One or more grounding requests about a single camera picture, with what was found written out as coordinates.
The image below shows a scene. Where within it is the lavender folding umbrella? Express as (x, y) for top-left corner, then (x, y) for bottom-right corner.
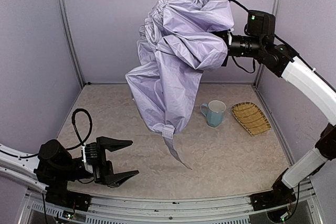
(125, 0), (234, 158)

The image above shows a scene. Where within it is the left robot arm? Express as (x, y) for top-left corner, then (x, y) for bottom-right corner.
(1, 136), (139, 194)

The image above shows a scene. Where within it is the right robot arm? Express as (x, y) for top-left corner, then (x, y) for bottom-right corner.
(216, 10), (335, 190)

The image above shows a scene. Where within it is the light blue mug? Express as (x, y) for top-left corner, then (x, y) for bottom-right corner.
(200, 100), (227, 127)

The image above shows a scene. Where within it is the woven bamboo tray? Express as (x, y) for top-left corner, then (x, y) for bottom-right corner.
(231, 102), (271, 136)

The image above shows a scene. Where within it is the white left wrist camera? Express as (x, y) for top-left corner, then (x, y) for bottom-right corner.
(81, 145), (93, 173)

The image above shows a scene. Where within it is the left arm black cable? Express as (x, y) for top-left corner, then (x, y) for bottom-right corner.
(65, 108), (93, 151)

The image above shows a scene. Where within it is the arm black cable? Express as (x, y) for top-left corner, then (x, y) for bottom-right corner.
(227, 0), (250, 14)
(65, 108), (93, 151)

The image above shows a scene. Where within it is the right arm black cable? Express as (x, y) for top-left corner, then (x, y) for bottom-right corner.
(227, 0), (250, 14)

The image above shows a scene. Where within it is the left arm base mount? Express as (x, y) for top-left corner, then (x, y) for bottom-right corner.
(45, 190), (91, 211)

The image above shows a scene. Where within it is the front aluminium rail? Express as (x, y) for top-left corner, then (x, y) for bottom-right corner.
(16, 180), (325, 223)

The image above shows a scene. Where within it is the right aluminium frame post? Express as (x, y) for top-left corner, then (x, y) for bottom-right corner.
(253, 0), (286, 87)

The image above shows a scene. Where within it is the aluminium frame post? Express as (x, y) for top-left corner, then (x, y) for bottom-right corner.
(253, 0), (286, 87)
(57, 0), (86, 89)

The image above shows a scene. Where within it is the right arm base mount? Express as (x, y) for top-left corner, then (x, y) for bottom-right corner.
(250, 190), (297, 211)

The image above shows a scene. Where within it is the left aluminium frame post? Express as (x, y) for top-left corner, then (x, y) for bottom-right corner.
(57, 0), (86, 89)

